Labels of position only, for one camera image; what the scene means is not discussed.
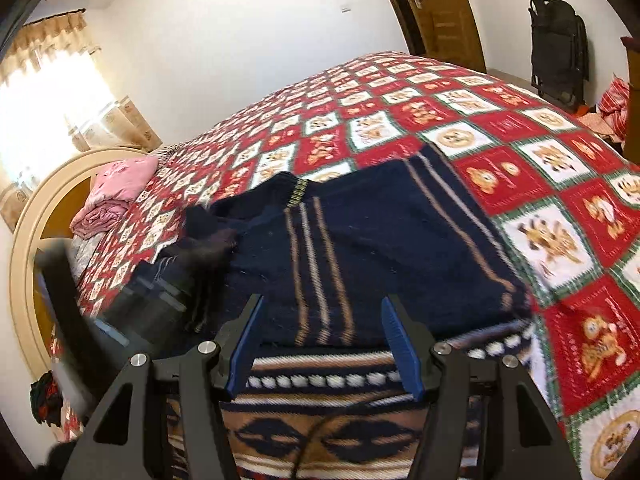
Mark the navy striped knit sweater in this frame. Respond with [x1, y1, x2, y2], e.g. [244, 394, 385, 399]
[184, 146, 533, 479]

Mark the red striped cloth pile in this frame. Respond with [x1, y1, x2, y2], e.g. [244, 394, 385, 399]
[578, 75, 630, 144]

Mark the pink folded blanket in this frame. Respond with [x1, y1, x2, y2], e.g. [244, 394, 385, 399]
[70, 155, 158, 240]

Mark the cream round headboard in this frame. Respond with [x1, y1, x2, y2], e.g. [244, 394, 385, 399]
[9, 146, 143, 379]

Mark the black folded chair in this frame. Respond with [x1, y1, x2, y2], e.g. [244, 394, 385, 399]
[528, 0, 589, 112]

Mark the brown wooden door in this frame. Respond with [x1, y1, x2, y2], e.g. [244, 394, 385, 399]
[390, 0, 486, 73]

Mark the red white checkered bedspread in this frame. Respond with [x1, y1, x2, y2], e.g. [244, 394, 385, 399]
[78, 52, 639, 479]

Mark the beige patterned curtain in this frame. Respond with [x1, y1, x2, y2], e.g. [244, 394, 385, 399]
[1, 11, 162, 231]

